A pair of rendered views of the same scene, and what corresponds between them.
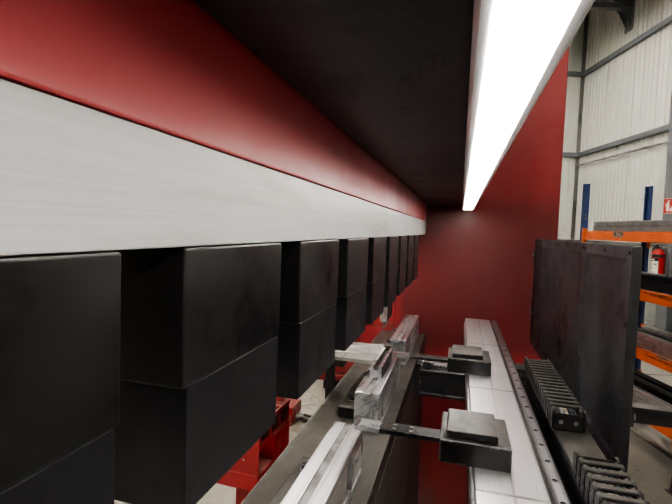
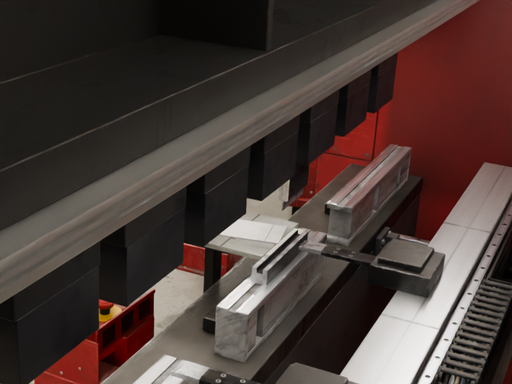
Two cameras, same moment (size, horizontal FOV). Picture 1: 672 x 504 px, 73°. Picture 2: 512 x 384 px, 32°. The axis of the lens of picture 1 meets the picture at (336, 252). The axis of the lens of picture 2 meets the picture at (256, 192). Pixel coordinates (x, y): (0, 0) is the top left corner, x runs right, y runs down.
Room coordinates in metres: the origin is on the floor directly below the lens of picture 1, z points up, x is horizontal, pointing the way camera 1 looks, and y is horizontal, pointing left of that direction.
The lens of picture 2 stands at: (-0.26, -0.29, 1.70)
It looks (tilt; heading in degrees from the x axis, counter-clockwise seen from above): 21 degrees down; 8
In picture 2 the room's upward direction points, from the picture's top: 4 degrees clockwise
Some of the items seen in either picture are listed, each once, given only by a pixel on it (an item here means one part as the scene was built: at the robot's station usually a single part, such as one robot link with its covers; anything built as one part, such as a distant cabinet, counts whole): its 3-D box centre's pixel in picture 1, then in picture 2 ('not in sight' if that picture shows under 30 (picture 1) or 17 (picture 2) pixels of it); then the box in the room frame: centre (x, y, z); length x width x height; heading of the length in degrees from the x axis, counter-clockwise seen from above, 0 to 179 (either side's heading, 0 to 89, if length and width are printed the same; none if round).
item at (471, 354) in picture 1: (440, 355); (367, 255); (1.24, -0.30, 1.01); 0.26 x 0.12 x 0.05; 75
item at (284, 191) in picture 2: (386, 309); (294, 178); (1.29, -0.15, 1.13); 0.10 x 0.02 x 0.10; 165
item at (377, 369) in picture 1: (382, 361); (280, 255); (1.25, -0.14, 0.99); 0.20 x 0.03 x 0.03; 165
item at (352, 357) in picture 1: (335, 349); (219, 226); (1.33, -0.01, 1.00); 0.26 x 0.18 x 0.01; 75
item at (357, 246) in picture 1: (332, 287); (128, 217); (0.73, 0.00, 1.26); 0.15 x 0.09 x 0.17; 165
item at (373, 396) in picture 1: (380, 385); (275, 288); (1.23, -0.14, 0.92); 0.39 x 0.06 x 0.10; 165
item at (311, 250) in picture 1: (287, 307); (27, 280); (0.54, 0.06, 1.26); 0.15 x 0.09 x 0.17; 165
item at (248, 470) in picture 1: (249, 437); (95, 337); (1.26, 0.23, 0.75); 0.20 x 0.16 x 0.18; 162
